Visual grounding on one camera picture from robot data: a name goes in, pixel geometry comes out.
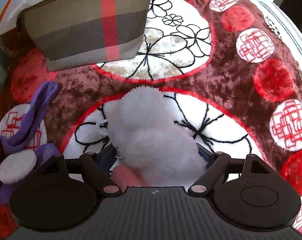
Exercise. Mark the purple microfibre towel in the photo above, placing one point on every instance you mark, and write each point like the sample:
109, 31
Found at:
28, 127

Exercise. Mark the white round cotton pad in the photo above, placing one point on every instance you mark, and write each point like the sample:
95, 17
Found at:
17, 166

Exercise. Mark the white plush toy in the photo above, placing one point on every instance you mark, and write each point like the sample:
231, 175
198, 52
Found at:
152, 150

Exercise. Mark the grey plaid zipper pouch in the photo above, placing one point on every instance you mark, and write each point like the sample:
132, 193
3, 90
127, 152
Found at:
72, 33

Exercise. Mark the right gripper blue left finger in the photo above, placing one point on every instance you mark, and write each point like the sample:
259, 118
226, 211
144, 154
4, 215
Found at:
108, 158

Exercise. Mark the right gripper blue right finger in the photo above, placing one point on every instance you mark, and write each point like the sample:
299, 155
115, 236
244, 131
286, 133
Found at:
204, 153

